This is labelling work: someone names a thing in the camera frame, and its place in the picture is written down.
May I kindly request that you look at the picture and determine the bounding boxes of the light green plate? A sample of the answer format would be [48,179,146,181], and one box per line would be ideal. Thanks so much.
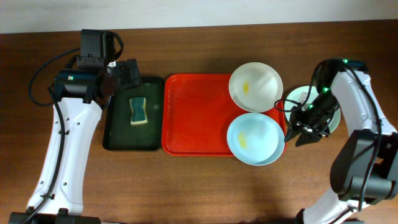
[284,86,341,133]

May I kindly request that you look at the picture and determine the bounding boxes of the green and yellow sponge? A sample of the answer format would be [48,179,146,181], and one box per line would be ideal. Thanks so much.
[129,96,148,126]

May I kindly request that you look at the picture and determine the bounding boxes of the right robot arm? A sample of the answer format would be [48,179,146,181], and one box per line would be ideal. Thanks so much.
[284,58,397,223]

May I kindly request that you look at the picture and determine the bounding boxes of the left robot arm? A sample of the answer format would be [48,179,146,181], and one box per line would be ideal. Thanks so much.
[9,29,141,223]

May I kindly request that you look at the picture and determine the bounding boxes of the black rectangular tray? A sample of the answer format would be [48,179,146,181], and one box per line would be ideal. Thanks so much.
[103,77,165,151]

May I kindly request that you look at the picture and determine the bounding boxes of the red plastic tray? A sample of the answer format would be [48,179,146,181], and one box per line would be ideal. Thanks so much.
[160,73,287,157]

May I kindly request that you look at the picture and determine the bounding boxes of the light blue plate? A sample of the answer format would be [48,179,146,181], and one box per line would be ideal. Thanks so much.
[226,113,285,166]

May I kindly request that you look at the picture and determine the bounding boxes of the white plate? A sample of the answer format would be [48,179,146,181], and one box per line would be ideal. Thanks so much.
[228,62,283,113]

